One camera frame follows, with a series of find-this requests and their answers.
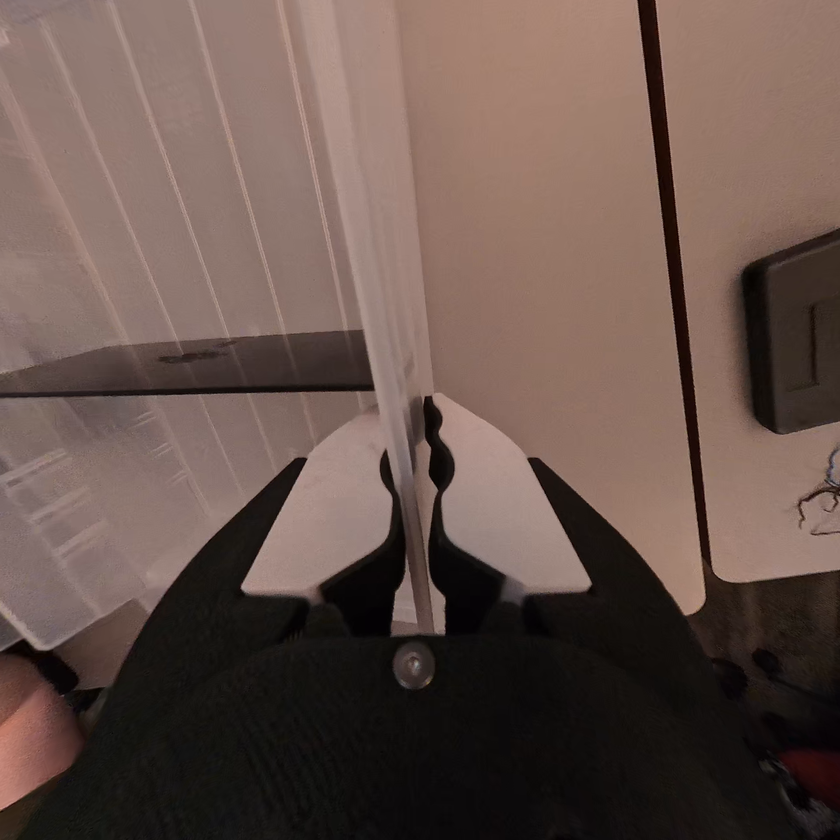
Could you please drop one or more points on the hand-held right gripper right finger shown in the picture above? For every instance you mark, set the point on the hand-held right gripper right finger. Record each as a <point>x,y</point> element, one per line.
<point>505,518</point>

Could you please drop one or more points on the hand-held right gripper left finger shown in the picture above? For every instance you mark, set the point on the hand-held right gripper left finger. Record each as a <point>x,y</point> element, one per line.
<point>315,525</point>

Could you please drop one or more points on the clear plastic bin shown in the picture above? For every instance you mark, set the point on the clear plastic bin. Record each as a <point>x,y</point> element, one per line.
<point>164,197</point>

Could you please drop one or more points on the person's left forearm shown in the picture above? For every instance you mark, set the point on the person's left forearm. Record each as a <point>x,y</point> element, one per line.
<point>33,728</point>

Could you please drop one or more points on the black table outlet panel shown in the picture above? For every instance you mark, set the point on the black table outlet panel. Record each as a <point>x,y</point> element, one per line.
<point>787,341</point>

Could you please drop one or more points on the red floor item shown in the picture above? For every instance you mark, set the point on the red floor item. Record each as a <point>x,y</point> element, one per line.
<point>814,768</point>

